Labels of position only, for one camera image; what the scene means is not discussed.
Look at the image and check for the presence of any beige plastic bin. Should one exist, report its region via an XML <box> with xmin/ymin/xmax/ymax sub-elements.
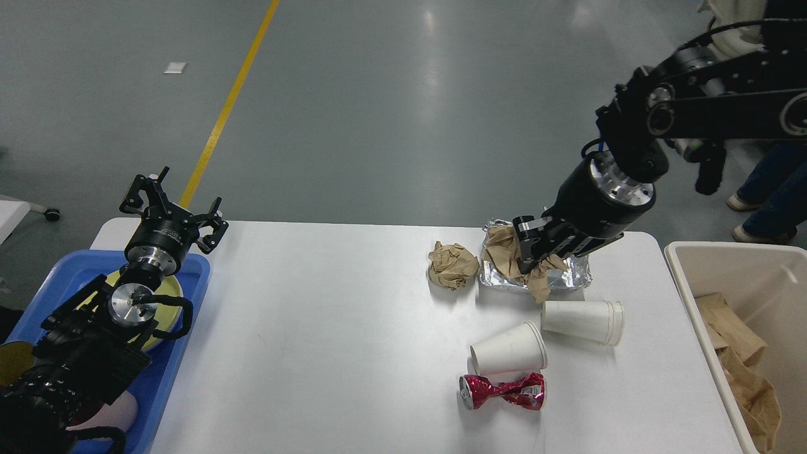
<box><xmin>664</xmin><ymin>242</ymin><xmax>806</xmax><ymax>453</ymax></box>

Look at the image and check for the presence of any white office chair left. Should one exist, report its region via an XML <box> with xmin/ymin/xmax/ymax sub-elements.
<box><xmin>1</xmin><ymin>194</ymin><xmax>61</xmax><ymax>222</ymax></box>

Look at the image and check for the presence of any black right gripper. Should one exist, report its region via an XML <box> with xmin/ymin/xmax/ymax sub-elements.
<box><xmin>512</xmin><ymin>153</ymin><xmax>656</xmax><ymax>275</ymax></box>

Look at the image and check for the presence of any white paper cup front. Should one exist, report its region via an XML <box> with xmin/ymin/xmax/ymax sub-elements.
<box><xmin>469</xmin><ymin>321</ymin><xmax>549</xmax><ymax>376</ymax></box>

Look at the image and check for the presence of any person in dark blue jeans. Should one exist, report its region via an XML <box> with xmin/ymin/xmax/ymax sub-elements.
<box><xmin>726</xmin><ymin>141</ymin><xmax>806</xmax><ymax>245</ymax></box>

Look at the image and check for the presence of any white paper cup behind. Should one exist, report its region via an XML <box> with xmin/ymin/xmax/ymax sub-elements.
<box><xmin>541</xmin><ymin>301</ymin><xmax>625</xmax><ymax>347</ymax></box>

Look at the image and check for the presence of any brown paper in bin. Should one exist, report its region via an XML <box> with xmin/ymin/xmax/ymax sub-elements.
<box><xmin>695</xmin><ymin>293</ymin><xmax>782</xmax><ymax>453</ymax></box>

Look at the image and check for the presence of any blue plastic tray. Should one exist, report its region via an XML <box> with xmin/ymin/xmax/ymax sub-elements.
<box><xmin>7</xmin><ymin>250</ymin><xmax>211</xmax><ymax>453</ymax></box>

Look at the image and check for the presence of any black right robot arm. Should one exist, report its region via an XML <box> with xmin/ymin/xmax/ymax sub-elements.
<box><xmin>513</xmin><ymin>18</ymin><xmax>805</xmax><ymax>275</ymax></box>

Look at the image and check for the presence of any small brown paper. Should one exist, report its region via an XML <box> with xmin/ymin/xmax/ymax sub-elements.
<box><xmin>427</xmin><ymin>241</ymin><xmax>480</xmax><ymax>291</ymax></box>

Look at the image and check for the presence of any aluminium foil tray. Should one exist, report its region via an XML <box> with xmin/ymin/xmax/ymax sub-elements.
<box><xmin>479</xmin><ymin>219</ymin><xmax>593</xmax><ymax>293</ymax></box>

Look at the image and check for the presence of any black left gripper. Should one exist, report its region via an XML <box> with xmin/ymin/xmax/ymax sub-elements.
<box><xmin>119</xmin><ymin>166</ymin><xmax>229</xmax><ymax>276</ymax></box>

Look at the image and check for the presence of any white paper cup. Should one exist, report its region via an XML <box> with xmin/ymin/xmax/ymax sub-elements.
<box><xmin>469</xmin><ymin>321</ymin><xmax>549</xmax><ymax>376</ymax></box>
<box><xmin>541</xmin><ymin>301</ymin><xmax>625</xmax><ymax>347</ymax></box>

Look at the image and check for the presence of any pink mug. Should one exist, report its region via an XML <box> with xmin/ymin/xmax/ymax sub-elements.
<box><xmin>67</xmin><ymin>391</ymin><xmax>139</xmax><ymax>432</ymax></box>

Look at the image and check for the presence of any yellow plate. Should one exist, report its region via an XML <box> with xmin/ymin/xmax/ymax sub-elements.
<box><xmin>105</xmin><ymin>276</ymin><xmax>183</xmax><ymax>332</ymax></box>

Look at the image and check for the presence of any white office chair right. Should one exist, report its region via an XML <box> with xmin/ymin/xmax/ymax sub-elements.
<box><xmin>697</xmin><ymin>0</ymin><xmax>767</xmax><ymax>57</ymax></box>

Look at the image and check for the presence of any large brown paper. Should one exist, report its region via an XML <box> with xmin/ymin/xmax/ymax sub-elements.
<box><xmin>482</xmin><ymin>225</ymin><xmax>569</xmax><ymax>304</ymax></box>

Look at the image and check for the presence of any small white side table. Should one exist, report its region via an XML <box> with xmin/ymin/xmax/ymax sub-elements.
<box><xmin>0</xmin><ymin>199</ymin><xmax>31</xmax><ymax>244</ymax></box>

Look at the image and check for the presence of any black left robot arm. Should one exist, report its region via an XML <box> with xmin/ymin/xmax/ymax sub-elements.
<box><xmin>2</xmin><ymin>168</ymin><xmax>229</xmax><ymax>453</ymax></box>

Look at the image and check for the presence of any white office chair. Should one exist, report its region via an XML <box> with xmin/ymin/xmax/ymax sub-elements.
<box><xmin>1</xmin><ymin>194</ymin><xmax>61</xmax><ymax>222</ymax></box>
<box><xmin>697</xmin><ymin>0</ymin><xmax>767</xmax><ymax>57</ymax></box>

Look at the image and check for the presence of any crushed red soda can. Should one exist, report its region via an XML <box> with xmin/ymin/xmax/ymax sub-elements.
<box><xmin>458</xmin><ymin>373</ymin><xmax>547</xmax><ymax>411</ymax></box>

